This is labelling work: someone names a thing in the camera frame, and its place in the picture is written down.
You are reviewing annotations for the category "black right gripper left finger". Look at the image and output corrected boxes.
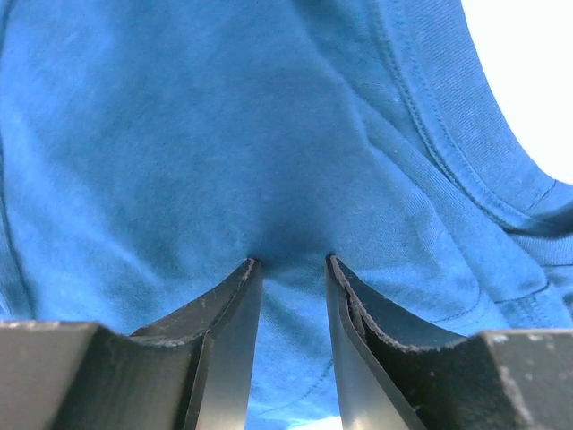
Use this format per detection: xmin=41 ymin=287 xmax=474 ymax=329
xmin=132 ymin=258 xmax=262 ymax=429

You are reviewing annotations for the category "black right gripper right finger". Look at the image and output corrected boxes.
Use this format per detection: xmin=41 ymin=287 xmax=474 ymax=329
xmin=325 ymin=254 xmax=463 ymax=429

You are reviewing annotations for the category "navy blue t-shirt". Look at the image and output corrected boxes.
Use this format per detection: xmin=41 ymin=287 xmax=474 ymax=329
xmin=1 ymin=1 xmax=572 ymax=429

